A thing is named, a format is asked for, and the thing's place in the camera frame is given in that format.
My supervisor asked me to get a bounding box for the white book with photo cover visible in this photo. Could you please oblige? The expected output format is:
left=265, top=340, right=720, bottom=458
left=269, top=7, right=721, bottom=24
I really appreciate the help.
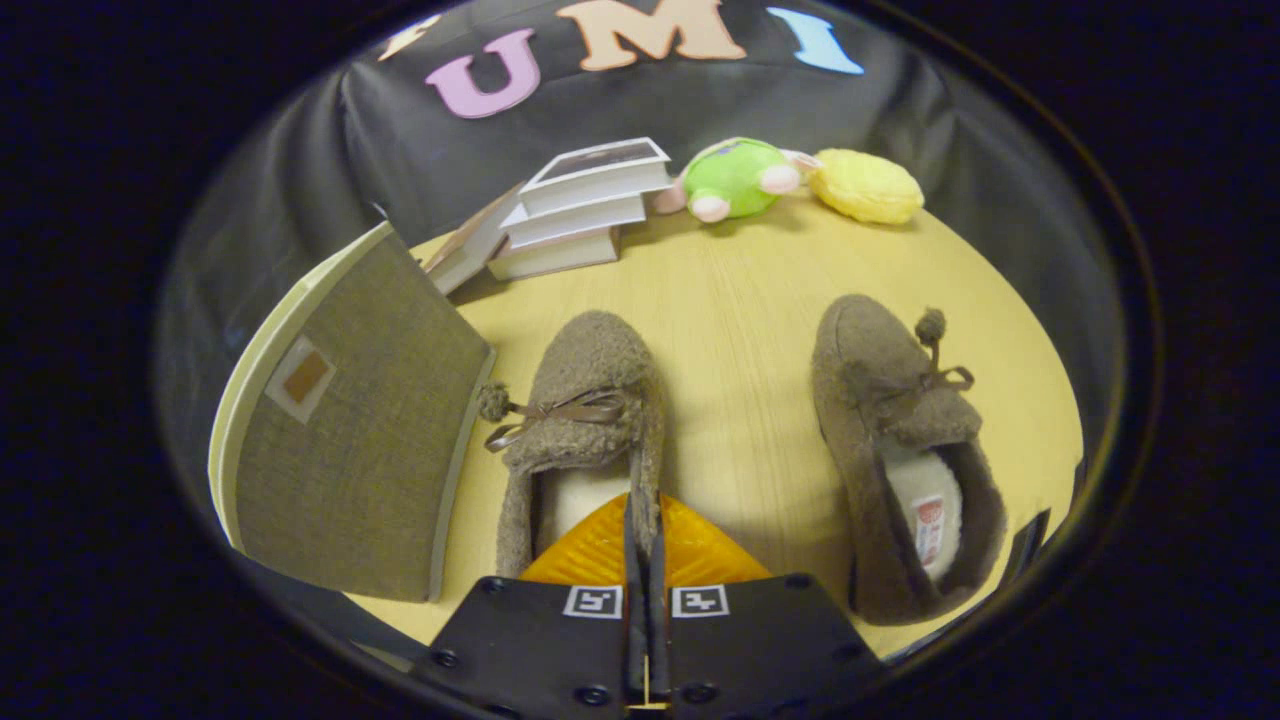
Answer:
left=520, top=137, right=676, bottom=218

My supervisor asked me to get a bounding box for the beige fabric storage box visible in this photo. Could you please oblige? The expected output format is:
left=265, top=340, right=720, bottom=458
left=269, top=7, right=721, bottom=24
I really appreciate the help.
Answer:
left=207, top=220, right=498, bottom=604

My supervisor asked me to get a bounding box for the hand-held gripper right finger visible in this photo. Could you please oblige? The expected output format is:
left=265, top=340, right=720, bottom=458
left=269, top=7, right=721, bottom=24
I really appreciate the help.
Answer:
left=650, top=495, right=886, bottom=716

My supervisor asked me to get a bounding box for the yellow plush toy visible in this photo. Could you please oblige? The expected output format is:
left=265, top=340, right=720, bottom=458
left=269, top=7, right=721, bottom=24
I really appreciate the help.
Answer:
left=808, top=148, right=926, bottom=226

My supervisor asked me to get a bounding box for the green plush toy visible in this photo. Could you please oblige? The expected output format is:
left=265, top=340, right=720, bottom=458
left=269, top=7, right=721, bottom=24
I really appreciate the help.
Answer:
left=655, top=137, right=821, bottom=224

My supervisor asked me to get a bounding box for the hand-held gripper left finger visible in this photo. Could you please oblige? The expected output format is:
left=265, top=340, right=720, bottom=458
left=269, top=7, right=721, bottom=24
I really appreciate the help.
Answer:
left=415, top=492, right=641, bottom=716

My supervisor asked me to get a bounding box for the black backdrop cloth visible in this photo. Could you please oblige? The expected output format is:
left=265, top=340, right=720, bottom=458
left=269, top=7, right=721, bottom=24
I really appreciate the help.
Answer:
left=155, top=0, right=1136, bottom=471

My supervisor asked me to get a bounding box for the brown cover book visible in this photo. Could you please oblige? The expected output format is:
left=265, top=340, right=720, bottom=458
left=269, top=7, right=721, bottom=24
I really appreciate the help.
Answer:
left=425, top=185, right=523, bottom=297

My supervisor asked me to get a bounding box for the brown fuzzy shoe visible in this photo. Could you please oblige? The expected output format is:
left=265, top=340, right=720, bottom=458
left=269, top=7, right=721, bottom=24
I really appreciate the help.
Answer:
left=476, top=310, right=667, bottom=581
left=810, top=293, right=1009, bottom=627

